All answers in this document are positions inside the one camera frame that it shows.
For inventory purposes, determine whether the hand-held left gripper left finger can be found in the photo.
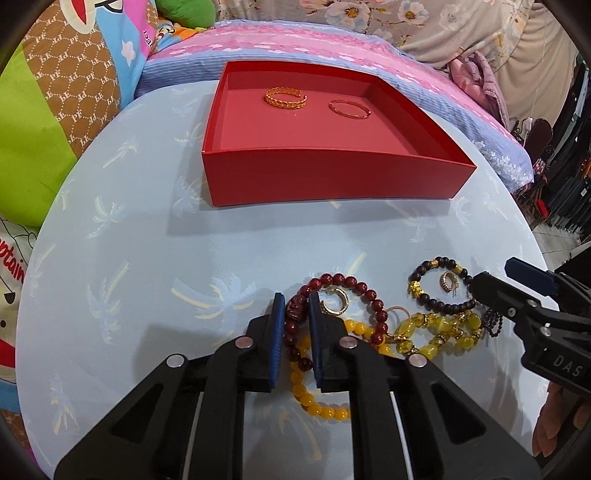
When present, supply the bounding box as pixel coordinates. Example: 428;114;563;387
54;292;284;480

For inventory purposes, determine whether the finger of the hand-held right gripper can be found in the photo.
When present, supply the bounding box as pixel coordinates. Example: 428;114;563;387
468;272;546;324
505;257;591;298

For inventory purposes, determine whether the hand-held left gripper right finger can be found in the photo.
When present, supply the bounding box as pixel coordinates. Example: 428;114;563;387
308;291;541;480

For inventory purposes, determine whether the black bead necklace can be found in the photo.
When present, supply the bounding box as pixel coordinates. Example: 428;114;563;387
482;307;504;340

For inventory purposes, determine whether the large gold hoop earring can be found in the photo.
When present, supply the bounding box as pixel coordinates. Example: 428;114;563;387
320;286;350;317

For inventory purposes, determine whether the yellow glass bead bracelet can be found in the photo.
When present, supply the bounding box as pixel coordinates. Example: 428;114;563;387
379;310;485;361

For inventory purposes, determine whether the dark red bead bracelet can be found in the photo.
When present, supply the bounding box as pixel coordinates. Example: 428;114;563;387
284;273;389;372

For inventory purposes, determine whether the black and gold bead bracelet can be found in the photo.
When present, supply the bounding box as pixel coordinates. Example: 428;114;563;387
407;256;478;315

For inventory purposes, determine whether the red cardboard box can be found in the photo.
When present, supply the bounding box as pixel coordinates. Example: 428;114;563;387
202;60;477;208

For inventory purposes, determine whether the person's right hand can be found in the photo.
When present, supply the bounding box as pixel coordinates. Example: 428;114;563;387
534;381;591;462

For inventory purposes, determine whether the purple quilted cloth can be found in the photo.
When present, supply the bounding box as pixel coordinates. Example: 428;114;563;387
448;51;511;132

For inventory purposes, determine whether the thin rose gold bangle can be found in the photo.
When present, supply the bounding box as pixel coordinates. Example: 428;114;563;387
329;99;371;121

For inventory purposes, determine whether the pink and blue bedsheet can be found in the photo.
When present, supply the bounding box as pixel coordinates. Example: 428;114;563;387
134;21;536;192

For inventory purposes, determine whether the beige floral cloth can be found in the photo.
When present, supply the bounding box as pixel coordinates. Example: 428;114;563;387
249;0;583;121

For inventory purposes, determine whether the colourful cartoon printed blanket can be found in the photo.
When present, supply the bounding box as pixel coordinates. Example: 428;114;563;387
0;0;218;480

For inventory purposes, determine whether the green pillow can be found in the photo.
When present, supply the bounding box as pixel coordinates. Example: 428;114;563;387
154;0;215;29

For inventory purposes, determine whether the gold chain bangle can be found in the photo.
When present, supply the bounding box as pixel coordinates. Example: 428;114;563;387
264;88;308;110

